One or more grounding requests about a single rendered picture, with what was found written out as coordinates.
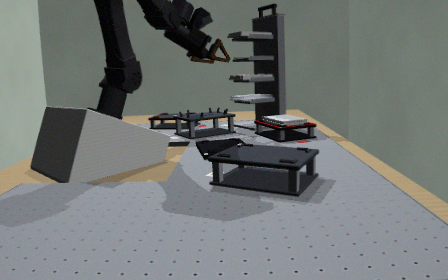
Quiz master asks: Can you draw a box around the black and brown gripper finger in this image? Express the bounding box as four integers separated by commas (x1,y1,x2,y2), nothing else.
207,39,230,62
190,56,215,64

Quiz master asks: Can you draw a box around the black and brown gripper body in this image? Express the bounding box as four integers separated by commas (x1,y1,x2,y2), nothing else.
179,29,216,59

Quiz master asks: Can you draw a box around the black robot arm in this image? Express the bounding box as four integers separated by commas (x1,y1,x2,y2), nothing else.
87,0,213,119

